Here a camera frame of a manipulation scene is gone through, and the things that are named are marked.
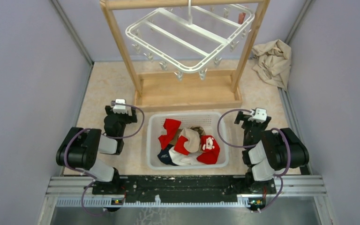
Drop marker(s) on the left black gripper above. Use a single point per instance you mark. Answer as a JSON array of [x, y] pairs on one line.
[[109, 110]]

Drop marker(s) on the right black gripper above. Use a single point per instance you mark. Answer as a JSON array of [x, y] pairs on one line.
[[245, 117]]

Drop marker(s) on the white plastic basket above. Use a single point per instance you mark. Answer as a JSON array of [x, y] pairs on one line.
[[211, 123]]

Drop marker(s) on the red santa sock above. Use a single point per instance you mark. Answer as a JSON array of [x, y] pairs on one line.
[[210, 150]]

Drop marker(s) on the brown argyle sock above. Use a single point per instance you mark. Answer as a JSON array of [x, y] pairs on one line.
[[199, 130]]

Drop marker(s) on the navy santa sock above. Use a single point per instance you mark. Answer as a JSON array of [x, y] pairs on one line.
[[164, 156]]

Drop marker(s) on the cream thin sock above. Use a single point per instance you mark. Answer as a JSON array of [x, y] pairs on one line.
[[188, 142]]

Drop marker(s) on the white sock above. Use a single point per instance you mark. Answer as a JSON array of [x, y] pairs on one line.
[[184, 160]]

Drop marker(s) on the white clip drying hanger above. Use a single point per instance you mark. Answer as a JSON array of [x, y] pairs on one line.
[[190, 38]]

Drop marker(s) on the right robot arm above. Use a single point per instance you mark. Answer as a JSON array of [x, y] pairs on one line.
[[268, 153]]

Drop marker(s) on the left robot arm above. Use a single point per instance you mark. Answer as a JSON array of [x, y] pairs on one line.
[[81, 146]]

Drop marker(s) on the wooden hanger stand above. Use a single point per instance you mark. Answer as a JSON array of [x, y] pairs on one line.
[[162, 91]]

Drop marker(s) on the beige crumpled cloth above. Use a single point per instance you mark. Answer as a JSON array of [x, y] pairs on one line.
[[273, 65]]

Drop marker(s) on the pink clothespin clip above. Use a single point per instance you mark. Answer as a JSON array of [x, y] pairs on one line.
[[241, 18]]

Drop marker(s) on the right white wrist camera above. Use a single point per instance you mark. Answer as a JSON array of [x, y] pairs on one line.
[[258, 115]]

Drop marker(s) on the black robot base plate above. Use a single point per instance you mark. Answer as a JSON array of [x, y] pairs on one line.
[[184, 188]]

